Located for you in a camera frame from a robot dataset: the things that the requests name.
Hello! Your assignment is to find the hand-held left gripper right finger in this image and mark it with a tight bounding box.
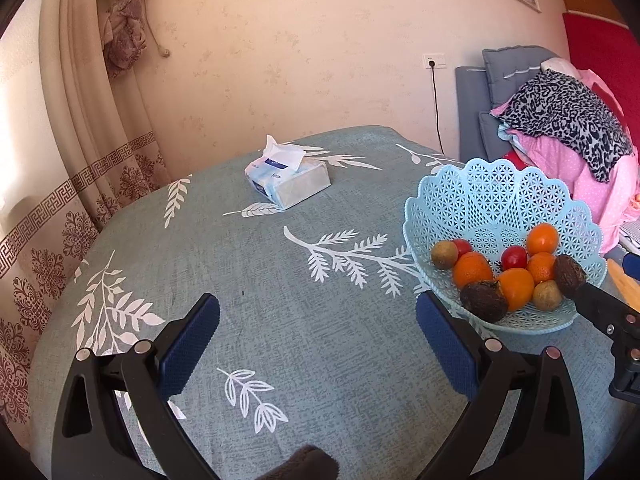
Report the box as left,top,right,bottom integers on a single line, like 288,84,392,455
415,291,586,480

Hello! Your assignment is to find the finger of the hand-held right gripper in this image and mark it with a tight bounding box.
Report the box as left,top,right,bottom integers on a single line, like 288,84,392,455
574,282,640,346
606,339,640,402

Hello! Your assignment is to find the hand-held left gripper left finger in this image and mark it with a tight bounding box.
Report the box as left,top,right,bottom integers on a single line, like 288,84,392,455
51,292,221,480

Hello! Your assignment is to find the dark purple passion fruit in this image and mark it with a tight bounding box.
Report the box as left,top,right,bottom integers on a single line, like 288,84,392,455
554,254,588,301
460,281,509,324

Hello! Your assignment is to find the small brown longan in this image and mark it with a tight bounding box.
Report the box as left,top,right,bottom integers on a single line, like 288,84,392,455
431,240,459,270
532,280,564,311

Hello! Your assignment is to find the orange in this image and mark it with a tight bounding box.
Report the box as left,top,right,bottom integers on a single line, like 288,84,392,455
453,252,495,288
526,252,557,283
526,223,560,256
495,268,536,312

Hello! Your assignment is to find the light blue plastic basket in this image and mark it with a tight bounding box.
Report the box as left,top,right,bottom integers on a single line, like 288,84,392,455
402,158,608,333

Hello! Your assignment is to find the person's left hand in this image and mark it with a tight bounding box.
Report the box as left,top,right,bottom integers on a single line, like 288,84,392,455
280,445,342,480

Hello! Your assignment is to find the pile of clothes and cushions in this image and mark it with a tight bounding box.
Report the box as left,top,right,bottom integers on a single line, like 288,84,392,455
490,67,640,256

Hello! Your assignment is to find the tissue pack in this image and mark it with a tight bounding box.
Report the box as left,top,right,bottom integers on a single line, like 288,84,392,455
244,135,332,211

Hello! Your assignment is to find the leopard print cloth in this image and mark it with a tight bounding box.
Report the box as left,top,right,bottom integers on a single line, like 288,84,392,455
497,68,633,183

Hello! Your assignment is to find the beige patterned curtain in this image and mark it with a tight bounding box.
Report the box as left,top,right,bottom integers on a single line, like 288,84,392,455
0,0,173,451

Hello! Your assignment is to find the red padded headboard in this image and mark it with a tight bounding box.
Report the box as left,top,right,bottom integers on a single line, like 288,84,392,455
562,11,640,126

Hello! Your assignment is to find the grey padded cushion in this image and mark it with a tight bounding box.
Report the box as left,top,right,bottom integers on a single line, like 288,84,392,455
481,46,563,111

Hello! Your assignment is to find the curtain tieback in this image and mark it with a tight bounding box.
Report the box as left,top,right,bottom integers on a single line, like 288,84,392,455
97,0,171,78

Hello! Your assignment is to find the black power cable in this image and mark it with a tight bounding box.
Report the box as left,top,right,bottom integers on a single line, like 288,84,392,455
430,67,446,153

